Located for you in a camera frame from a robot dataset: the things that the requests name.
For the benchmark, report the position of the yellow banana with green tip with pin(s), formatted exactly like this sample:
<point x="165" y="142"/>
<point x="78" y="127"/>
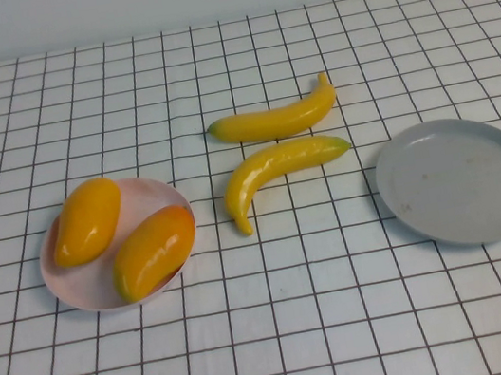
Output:
<point x="266" y="165"/>

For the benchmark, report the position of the yellow banana with long stem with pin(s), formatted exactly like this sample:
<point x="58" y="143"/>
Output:
<point x="269" y="124"/>

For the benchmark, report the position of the orange blushed mango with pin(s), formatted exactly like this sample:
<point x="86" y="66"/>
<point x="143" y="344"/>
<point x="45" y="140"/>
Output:
<point x="151" y="257"/>

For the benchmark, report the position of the yellow mango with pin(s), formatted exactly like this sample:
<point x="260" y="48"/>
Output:
<point x="86" y="224"/>

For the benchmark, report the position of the pink round plate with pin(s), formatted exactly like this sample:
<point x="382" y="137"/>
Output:
<point x="83" y="283"/>

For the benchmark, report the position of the grey round plate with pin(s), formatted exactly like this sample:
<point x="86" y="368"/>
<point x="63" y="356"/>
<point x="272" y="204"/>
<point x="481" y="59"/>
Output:
<point x="461" y="181"/>

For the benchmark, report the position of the white grid tablecloth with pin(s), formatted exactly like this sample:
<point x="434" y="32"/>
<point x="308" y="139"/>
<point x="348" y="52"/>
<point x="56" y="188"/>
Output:
<point x="300" y="309"/>

